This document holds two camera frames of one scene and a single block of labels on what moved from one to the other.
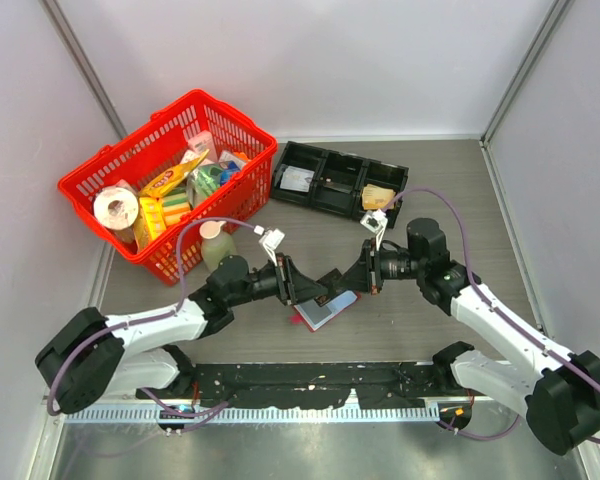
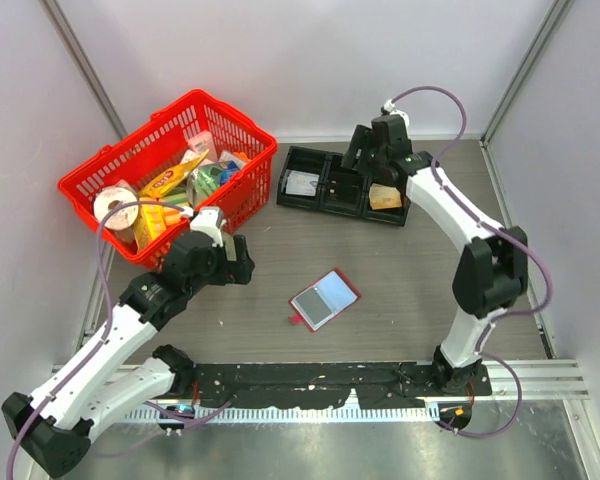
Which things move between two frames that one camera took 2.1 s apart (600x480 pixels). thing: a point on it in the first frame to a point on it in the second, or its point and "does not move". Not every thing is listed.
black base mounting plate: [301, 384] does not move
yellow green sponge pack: [175, 205] does not move
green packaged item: [202, 181] does not move
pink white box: [202, 141] does not move
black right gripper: [367, 274] to [361, 140]
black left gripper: [292, 287] to [233, 271]
